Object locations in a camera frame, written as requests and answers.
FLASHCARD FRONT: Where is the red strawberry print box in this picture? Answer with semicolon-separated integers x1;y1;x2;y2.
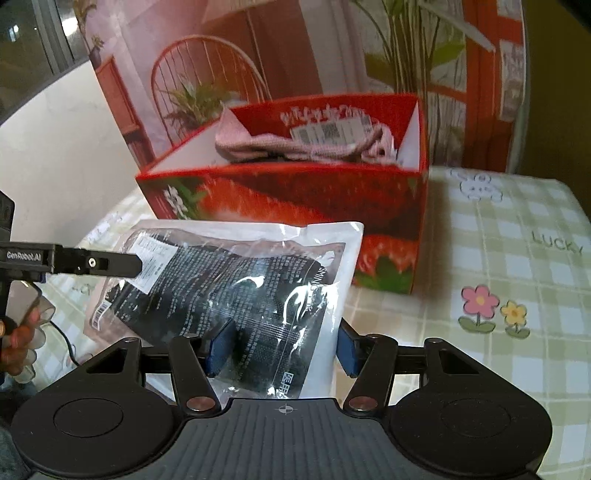
135;92;431;296

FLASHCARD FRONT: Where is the black face mask pack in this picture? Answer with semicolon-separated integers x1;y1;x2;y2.
85;219;366;400

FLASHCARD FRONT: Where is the printed room scene wall cloth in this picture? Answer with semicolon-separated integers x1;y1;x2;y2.
68;0;533;175

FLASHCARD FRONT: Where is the checked green tablecloth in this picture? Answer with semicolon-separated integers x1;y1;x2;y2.
0;165;591;480

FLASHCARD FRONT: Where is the pink knitted cloth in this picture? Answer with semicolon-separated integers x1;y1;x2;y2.
214;108;400;165

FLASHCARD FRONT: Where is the dark window with grey frame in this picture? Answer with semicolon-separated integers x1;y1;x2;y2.
0;0;95;121

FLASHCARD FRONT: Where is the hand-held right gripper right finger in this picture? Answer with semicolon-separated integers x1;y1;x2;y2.
336;320;486;414

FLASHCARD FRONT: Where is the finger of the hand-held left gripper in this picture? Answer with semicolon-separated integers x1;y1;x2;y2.
54;244;145;280

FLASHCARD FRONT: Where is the person's left hand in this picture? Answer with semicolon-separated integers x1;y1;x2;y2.
0;295;57;385

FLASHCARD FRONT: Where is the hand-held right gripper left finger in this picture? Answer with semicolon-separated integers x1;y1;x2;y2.
84;318;238;412

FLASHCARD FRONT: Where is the black cable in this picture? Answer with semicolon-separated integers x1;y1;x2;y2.
45;320;88;368

